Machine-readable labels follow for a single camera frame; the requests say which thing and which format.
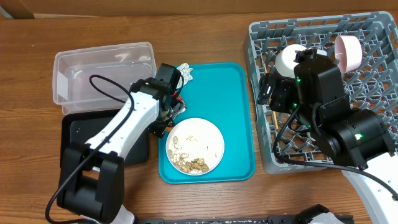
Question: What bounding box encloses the white tissue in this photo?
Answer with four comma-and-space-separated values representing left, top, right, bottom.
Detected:
177, 63, 193, 83

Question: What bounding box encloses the teal serving tray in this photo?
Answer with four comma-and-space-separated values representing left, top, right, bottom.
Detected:
159, 62, 256, 184

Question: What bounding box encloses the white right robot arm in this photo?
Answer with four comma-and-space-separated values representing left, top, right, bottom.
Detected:
257, 49, 397, 223

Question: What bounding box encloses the grey dishwasher rack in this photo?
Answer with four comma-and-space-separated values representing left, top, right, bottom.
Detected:
243, 12, 397, 174

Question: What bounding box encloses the black rectangular tray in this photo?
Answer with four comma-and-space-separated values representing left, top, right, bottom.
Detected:
60, 109, 149, 166

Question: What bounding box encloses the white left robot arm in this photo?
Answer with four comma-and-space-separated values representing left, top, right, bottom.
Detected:
45, 63, 184, 223

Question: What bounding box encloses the red foil snack wrapper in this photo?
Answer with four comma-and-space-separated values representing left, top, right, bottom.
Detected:
177, 95, 187, 115

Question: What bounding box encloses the wooden chopstick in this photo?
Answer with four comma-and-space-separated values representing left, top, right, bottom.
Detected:
264, 63, 279, 130

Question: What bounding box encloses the white bowl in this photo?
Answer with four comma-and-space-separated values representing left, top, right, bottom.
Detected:
275, 44, 310, 79

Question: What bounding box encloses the pink plate with food scraps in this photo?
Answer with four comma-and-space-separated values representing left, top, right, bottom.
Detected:
165, 118, 225, 176

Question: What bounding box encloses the clear plastic bin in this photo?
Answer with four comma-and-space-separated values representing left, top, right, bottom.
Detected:
52, 42, 157, 115

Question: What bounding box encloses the pink bowl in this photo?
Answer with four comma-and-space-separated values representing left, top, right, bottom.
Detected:
334, 35, 362, 73

